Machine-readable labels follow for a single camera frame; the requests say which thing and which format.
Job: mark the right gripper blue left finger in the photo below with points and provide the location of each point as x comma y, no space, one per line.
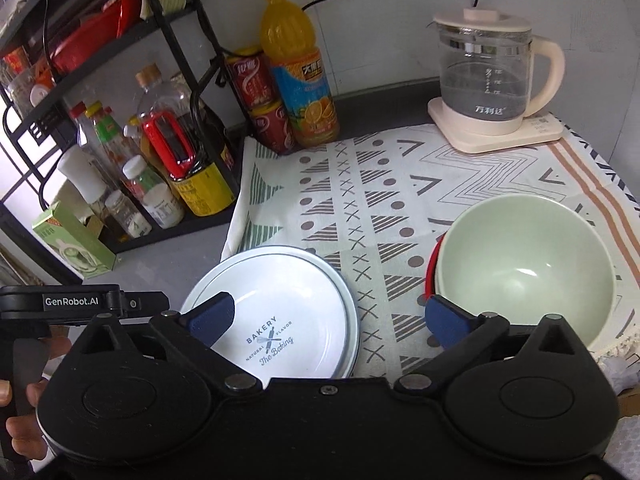
189,339

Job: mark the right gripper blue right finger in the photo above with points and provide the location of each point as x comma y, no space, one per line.
468,340

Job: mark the red and black bowl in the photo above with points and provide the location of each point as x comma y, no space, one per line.
430,275

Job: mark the white plate blue script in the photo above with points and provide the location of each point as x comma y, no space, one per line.
345,309

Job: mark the green bowl back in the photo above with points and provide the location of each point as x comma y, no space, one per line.
525,256

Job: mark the small white bakery bowl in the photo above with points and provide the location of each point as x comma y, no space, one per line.
280,329

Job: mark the green tea box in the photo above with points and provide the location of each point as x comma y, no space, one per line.
73,242

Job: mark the small clear spice jar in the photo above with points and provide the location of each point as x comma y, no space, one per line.
131,220

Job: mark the small white label jar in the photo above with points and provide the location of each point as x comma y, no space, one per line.
153,192

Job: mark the patterned fringed table cloth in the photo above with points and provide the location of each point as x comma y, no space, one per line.
376,206

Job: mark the white cap oil dispenser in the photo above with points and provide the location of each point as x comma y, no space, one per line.
75,166

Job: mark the dark soy sauce jug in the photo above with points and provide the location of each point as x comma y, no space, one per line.
190,153

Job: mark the clear vinegar bottle red cap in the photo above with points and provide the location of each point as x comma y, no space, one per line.
86,137

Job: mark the green label sauce bottle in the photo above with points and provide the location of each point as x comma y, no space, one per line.
118,148

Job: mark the red soda can lower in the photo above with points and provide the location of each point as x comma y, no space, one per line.
273,127

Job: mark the red soda can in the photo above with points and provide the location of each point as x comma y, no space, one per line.
273,127
251,77

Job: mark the cream kettle base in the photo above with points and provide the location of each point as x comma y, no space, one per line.
471,136

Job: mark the red soda can upper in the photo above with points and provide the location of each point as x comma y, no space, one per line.
251,77

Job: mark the orange juice bottle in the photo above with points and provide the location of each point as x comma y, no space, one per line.
288,40

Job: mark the black metal spice rack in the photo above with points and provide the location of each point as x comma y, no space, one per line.
34,138

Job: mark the red lid container on shelf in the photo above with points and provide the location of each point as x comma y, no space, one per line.
115,19

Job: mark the glass kettle cream handle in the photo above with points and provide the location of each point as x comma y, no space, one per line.
493,68

